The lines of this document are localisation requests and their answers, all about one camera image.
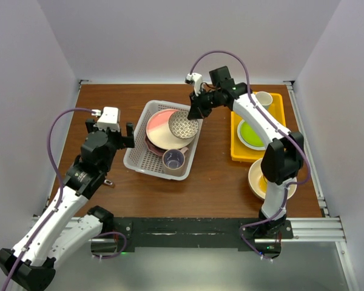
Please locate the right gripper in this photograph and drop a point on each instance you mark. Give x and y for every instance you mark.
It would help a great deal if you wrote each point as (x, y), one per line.
(196, 110)

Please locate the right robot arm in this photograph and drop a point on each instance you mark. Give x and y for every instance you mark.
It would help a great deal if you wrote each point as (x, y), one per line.
(283, 149)

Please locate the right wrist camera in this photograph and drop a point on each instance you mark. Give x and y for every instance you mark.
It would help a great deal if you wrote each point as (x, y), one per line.
(195, 80)

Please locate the pink dotted scalloped plate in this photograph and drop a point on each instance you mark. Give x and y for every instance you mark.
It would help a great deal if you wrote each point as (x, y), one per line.
(154, 149)

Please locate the light blue mug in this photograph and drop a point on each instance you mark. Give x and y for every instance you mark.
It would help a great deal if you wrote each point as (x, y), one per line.
(264, 100)

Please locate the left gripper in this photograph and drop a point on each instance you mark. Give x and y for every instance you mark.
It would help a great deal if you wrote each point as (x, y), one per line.
(123, 141)

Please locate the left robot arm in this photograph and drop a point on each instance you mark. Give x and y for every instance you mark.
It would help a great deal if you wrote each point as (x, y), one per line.
(32, 262)

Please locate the lime green plate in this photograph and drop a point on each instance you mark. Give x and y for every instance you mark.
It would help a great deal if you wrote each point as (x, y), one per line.
(248, 137)

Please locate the spatula with wooden handle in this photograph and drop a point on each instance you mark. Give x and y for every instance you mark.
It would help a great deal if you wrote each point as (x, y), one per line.
(109, 183)

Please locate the cream ceramic bowl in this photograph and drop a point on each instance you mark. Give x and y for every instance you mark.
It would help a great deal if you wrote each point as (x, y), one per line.
(254, 175)

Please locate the pink cream branch plate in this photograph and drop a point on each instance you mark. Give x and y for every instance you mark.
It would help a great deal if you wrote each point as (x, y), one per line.
(159, 134)

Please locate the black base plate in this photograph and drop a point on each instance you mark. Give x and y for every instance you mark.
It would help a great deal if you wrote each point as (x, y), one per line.
(203, 233)

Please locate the yellow glass cup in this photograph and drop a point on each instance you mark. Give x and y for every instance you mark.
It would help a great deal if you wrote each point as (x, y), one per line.
(263, 184)

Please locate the yellow plastic tray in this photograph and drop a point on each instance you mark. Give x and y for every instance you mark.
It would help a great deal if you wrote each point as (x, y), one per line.
(239, 151)

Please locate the pink purple mug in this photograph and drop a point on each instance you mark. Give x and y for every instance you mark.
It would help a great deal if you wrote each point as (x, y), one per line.
(174, 160)

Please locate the white plastic basket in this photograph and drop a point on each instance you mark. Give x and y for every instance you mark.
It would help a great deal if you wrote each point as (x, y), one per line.
(142, 160)

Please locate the purple patterned small bowl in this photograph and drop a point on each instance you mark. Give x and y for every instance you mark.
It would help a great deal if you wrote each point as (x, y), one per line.
(182, 127)

